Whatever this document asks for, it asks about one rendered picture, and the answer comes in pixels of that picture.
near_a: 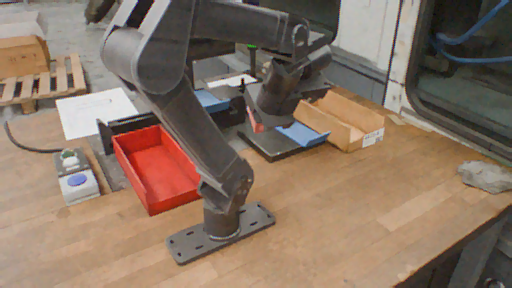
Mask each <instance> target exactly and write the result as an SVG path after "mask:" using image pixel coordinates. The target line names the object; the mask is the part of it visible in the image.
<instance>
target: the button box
mask: <svg viewBox="0 0 512 288"><path fill-rule="evenodd" d="M7 123H8V122H7V121H6V120H5V121H4V126H5V131H6V133H7V135H8V136H9V138H10V140H11V141H12V142H13V143H14V144H15V145H16V146H18V147H20V148H24V149H27V150H30V151H34V152H40V153H52V152H58V153H54V154H52V159H53V163H54V165H55V169H56V171H57V175H58V179H60V178H62V177H65V176H69V175H71V174H75V173H77V172H83V171H86V170H90V166H89V163H88V161H87V158H86V156H85V155H84V152H83V150H82V147H77V148H71V149H70V148H52V149H40V148H30V147H27V146H24V145H22V144H20V143H19V142H18V141H16V140H15V139H14V138H13V136H12V135H11V133H10V130H9V127H8V125H7ZM66 151H74V152H75V154H76V155H75V156H73V157H76V158H77V163H76V164H73V165H64V160H65V159H64V158H62V154H63V153H64V152H66Z"/></svg>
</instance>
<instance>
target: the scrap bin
mask: <svg viewBox="0 0 512 288"><path fill-rule="evenodd" d="M112 141H113V145H114V148H115V153H116V159H117V161H118V162H119V164H120V165H121V167H122V168H123V172H124V174H126V176H127V178H128V180H129V181H130V183H131V186H132V187H133V189H134V191H135V192H136V193H137V195H138V197H139V199H140V201H141V203H142V205H143V206H144V208H145V209H146V211H147V212H148V216H149V217H153V216H156V215H158V214H160V213H163V212H165V211H167V210H172V209H174V208H177V207H180V206H181V205H184V204H187V203H189V202H194V201H196V200H198V199H201V198H203V197H202V196H201V195H199V194H197V186H198V184H199V181H200V179H201V176H199V175H198V174H197V171H196V170H195V169H196V168H197V166H196V165H195V163H194V162H193V161H192V159H191V158H189V157H188V155H187V154H186V153H185V151H184V150H183V149H181V148H180V147H179V145H178V143H177V142H176V141H175V140H174V139H172V138H171V137H170V134H169V133H168V132H167V131H165V130H164V129H163V127H162V125H161V124H158V125H154V126H151V127H147V128H144V129H141V130H138V131H131V132H127V133H123V134H120V135H117V136H114V137H112Z"/></svg>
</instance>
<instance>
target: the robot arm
mask: <svg viewBox="0 0 512 288"><path fill-rule="evenodd" d="M190 37H192V38H196V37H198V38H205V39H211V40H217V41H223V42H235V43H242V44H248V45H253V46H258V47H259V52H260V53H262V54H265V55H268V56H271V57H273V58H272V59H271V61H270V66H269V68H268V70H267V73H266V76H265V77H264V80H263V82H262V83H260V84H248V85H246V88H245V92H244V94H243V98H244V100H245V102H246V103H247V105H248V106H247V110H248V112H249V115H250V118H251V124H252V128H253V130H254V133H255V134H257V133H261V132H262V131H263V130H265V131H268V130H273V129H274V128H276V127H280V126H281V127H282V129H283V130H285V129H288V128H290V127H291V126H292V125H293V124H294V122H295V118H294V116H293V113H294V112H295V111H296V109H297V105H298V103H299V102H300V101H301V100H303V101H305V102H306V103H310V104H313V103H315V102H316V101H317V100H319V99H320V98H321V99H324V96H325V95H326V94H327V93H328V91H329V89H330V88H331V86H330V84H329V83H328V81H327V79H326V78H325V77H324V75H323V72H322V70H323V69H326V68H327V67H329V66H330V64H331V59H332V55H331V52H330V47H329V46H328V44H327V35H323V34H319V33H315V32H311V31H310V27H309V23H308V21H307V20H305V19H304V18H303V17H299V16H295V15H292V14H289V13H285V12H279V11H272V10H269V9H265V8H260V7H257V6H253V5H251V4H243V3H240V2H236V1H234V0H124V1H123V3H122V5H121V6H120V7H119V9H118V12H117V14H116V15H115V16H114V18H113V20H112V22H110V26H109V28H108V29H107V30H106V32H105V34H104V35H103V37H102V38H101V43H100V46H99V55H100V56H99V59H100V60H101V63H102V64H103V66H104V67H105V68H106V69H107V70H108V71H109V72H111V73H112V74H114V75H115V76H116V78H117V79H118V81H120V82H121V84H122V85H123V86H124V87H125V89H128V90H130V91H131V92H132V91H134V92H135V93H136V95H137V96H139V98H140V99H141V100H142V101H143V103H144V104H145V105H147V106H148V107H149V108H150V109H151V110H152V111H153V112H154V113H155V114H156V115H157V116H158V118H159V119H160V120H161V121H162V123H163V124H164V125H165V126H166V127H167V129H168V130H169V131H170V132H171V134H172V135H173V136H174V137H175V138H176V139H177V140H178V141H179V143H180V145H181V146H182V147H183V148H184V149H185V150H186V151H187V152H188V154H189V156H190V157H191V158H192V159H193V160H194V163H195V165H196V166H197V168H196V169H195V170H196V171H197V174H198V175H199V176H201V179H200V181H199V184H198V186H197V194H199V195H201V196H202V197H204V199H203V202H202V203H203V213H204V221H203V222H201V223H198V224H197V225H194V226H192V227H190V228H185V229H183V230H181V231H179V232H176V233H174V234H173V235H168V236H166V238H165V243H166V247H167V249H168V251H169V252H170V253H171V255H172V257H173V259H175V261H176V265H177V266H180V267H184V266H185V265H187V264H190V263H192V262H193V261H195V260H200V259H201V258H203V257H205V256H207V255H209V254H211V253H215V252H217V251H219V250H221V249H223V248H225V247H226V246H231V245H233V244H234V243H236V242H238V241H241V240H243V239H244V238H248V237H251V236H252V235H254V234H256V233H258V232H260V231H262V230H266V229H268V228H270V227H272V226H274V225H275V224H276V217H275V216H274V215H273V214H272V213H271V212H270V211H269V210H268V209H267V208H266V207H265V206H264V205H263V204H261V202H260V201H253V202H251V203H250V204H245V201H246V198H247V196H248V194H249V192H250V190H251V186H252V185H253V183H254V178H255V174H254V170H253V169H252V167H251V165H250V163H249V162H248V160H247V159H246V158H244V157H242V156H241V155H240V154H238V153H237V152H236V150H235V149H233V147H232V146H231V145H230V144H229V143H228V142H227V141H226V139H224V137H223V135H222V133H221V132H220V130H218V128H217V127H216V125H215V124H214V121H213V120H212V119H211V117H210V116H209V114H208V113H207V112H206V109H205V108H204V106H203V105H202V103H200V101H199V100H198V98H197V95H196V94H195V92H194V90H193V89H192V87H191V83H190V81H189V77H187V75H186V74H185V72H186V71H187V70H188V69H189V68H188V67H187V65H186V64H185V62H186V57H187V51H188V44H189V38H190ZM244 204H245V205H244ZM172 243H173V244H172Z"/></svg>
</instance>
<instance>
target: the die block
mask: <svg viewBox="0 0 512 288"><path fill-rule="evenodd" d="M229 105H231V106H233V107H234V108H235V109H236V110H237V112H238V114H235V117H233V116H229V114H227V113H225V112H224V111H218V112H211V113H209V115H210V116H211V117H212V118H214V120H215V121H217V122H219V123H220V124H221V125H222V126H223V127H224V128H225V129H226V128H229V127H233V126H235V125H239V124H242V123H245V100H244V99H242V100H238V101H234V102H230V103H229Z"/></svg>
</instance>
